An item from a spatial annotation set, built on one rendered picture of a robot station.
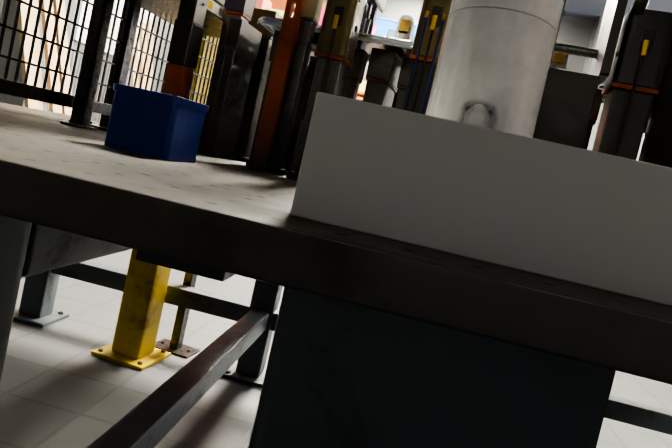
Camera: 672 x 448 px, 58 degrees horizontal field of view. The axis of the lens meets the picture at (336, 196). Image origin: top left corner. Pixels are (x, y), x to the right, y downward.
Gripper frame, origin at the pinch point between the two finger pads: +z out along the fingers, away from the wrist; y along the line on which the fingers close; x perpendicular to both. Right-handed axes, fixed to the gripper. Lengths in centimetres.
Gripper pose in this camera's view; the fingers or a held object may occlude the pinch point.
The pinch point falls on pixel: (362, 30)
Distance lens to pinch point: 132.2
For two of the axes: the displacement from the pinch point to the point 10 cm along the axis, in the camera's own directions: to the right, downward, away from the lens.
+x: -9.5, -2.3, 2.3
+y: 2.4, 0.0, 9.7
